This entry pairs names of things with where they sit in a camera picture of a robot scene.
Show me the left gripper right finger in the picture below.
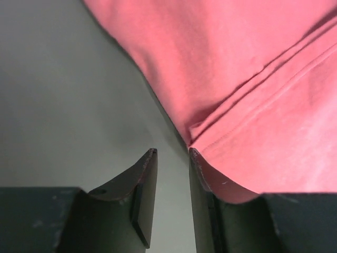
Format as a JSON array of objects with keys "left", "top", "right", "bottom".
[{"left": 189, "top": 148, "right": 336, "bottom": 252}]

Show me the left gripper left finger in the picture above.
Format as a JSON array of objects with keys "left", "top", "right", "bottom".
[{"left": 1, "top": 149, "right": 157, "bottom": 252}]

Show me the salmon pink t-shirt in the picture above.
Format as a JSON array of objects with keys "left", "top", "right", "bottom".
[{"left": 85, "top": 1, "right": 336, "bottom": 203}]

